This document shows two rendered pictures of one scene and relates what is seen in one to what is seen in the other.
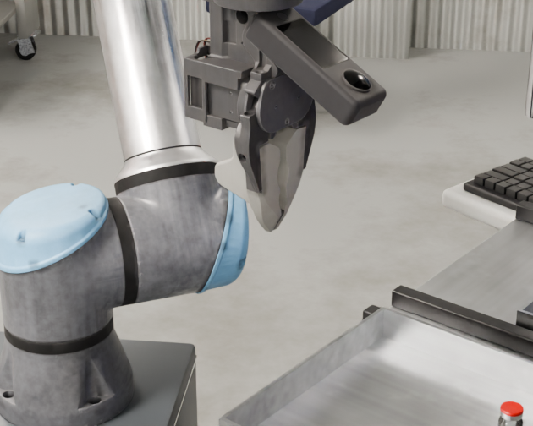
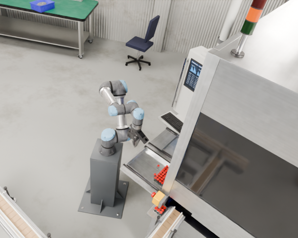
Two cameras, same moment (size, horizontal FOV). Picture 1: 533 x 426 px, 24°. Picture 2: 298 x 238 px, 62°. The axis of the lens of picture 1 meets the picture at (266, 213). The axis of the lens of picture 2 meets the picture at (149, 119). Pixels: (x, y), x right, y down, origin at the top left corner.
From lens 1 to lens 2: 1.08 m
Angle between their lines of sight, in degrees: 18
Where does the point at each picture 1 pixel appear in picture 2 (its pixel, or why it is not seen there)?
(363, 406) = (142, 160)
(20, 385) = (102, 151)
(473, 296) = (157, 143)
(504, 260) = (162, 137)
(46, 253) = (108, 139)
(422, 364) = (150, 155)
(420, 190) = (158, 85)
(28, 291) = (105, 142)
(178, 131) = (124, 123)
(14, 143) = (89, 65)
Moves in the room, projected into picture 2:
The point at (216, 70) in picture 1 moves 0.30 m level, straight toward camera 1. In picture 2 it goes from (131, 134) to (130, 167)
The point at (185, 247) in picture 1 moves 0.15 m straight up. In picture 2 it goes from (124, 138) to (125, 125)
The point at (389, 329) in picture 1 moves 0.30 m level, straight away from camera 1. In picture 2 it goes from (146, 149) to (150, 126)
